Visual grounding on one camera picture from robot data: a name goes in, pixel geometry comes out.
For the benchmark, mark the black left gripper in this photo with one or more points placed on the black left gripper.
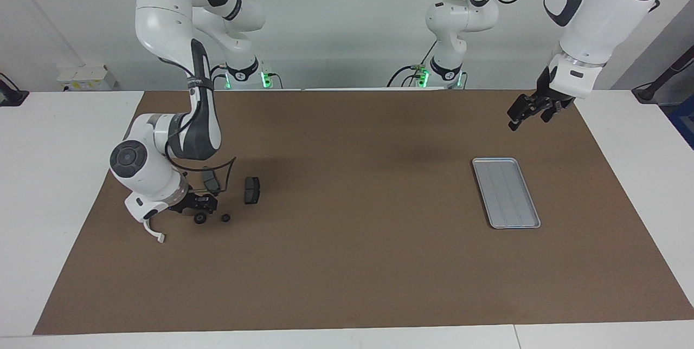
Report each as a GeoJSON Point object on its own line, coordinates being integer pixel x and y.
{"type": "Point", "coordinates": [545, 97]}

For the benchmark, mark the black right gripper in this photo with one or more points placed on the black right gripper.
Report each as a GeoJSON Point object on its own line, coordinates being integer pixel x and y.
{"type": "Point", "coordinates": [184, 204]}

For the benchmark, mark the large black bearing gear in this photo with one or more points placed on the large black bearing gear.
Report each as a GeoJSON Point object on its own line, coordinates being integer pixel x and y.
{"type": "Point", "coordinates": [200, 220]}

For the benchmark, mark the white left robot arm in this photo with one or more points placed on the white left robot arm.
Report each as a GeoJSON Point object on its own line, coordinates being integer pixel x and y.
{"type": "Point", "coordinates": [596, 7]}

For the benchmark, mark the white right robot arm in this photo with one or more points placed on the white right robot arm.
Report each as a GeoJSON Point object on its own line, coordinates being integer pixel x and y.
{"type": "Point", "coordinates": [162, 13]}

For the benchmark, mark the silver metal tray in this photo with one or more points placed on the silver metal tray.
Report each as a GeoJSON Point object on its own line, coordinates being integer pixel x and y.
{"type": "Point", "coordinates": [507, 194]}

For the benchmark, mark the curved dark grey brake pad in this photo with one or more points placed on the curved dark grey brake pad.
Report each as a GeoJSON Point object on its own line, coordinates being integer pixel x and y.
{"type": "Point", "coordinates": [211, 181]}

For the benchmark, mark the rectangular dark grey brake pad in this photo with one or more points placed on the rectangular dark grey brake pad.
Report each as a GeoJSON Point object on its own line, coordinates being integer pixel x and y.
{"type": "Point", "coordinates": [252, 191]}

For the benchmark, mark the black angled stand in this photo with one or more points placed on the black angled stand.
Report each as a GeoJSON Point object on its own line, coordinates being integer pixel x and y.
{"type": "Point", "coordinates": [648, 91]}

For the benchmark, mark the blue crate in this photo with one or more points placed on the blue crate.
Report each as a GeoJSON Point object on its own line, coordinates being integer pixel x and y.
{"type": "Point", "coordinates": [684, 121]}

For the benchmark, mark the brown table mat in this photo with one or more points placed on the brown table mat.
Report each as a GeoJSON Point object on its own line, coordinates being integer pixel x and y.
{"type": "Point", "coordinates": [347, 273]}

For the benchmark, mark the black clamp stand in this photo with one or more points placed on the black clamp stand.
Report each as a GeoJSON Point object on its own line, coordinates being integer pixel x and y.
{"type": "Point", "coordinates": [11, 97]}

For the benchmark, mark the white semicircular bracket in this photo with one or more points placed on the white semicircular bracket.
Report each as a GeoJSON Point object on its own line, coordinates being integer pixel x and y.
{"type": "Point", "coordinates": [157, 236]}

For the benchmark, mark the white wall socket box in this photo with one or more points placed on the white wall socket box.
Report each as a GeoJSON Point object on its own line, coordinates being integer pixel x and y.
{"type": "Point", "coordinates": [87, 75]}

